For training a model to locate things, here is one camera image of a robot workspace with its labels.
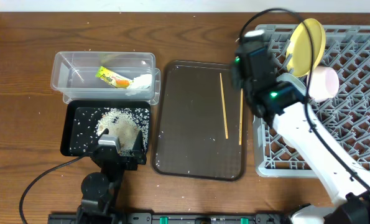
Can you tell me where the light blue bowl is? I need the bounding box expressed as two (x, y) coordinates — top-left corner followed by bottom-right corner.
(276, 73), (306, 95)

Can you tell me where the black tray with rice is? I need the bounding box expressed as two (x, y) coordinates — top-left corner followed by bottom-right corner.
(60, 100), (151, 156)

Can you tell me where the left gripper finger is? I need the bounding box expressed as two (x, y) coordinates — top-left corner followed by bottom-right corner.
(132, 131), (146, 157)
(96, 128), (109, 145)

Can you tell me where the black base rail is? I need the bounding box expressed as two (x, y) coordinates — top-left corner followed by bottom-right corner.
(47, 213), (292, 224)

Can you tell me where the wooden chopstick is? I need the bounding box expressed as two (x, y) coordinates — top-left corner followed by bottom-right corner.
(220, 73), (229, 139)
(238, 89), (243, 146)

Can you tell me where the white tissue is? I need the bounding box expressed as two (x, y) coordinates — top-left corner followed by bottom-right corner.
(127, 74), (152, 90)

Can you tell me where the grey plastic dishwasher rack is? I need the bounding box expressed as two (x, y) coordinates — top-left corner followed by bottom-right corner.
(252, 25), (370, 178)

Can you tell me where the yellow round plate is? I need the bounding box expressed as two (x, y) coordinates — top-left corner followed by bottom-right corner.
(286, 18), (326, 77)

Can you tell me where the pink white bowl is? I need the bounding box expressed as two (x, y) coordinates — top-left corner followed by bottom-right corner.
(309, 66), (340, 103)

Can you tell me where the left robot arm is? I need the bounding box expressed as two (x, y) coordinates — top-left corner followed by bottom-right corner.
(75, 129), (147, 223)

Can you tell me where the dark brown serving tray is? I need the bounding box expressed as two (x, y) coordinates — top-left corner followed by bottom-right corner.
(151, 60), (247, 182)

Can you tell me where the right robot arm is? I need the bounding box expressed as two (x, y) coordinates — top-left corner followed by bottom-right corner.
(233, 40), (370, 223)

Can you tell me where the clear plastic bin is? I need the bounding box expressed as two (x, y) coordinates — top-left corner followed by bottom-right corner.
(50, 51), (161, 105)

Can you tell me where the green orange snack wrapper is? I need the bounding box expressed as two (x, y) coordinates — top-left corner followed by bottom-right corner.
(95, 66), (133, 88)

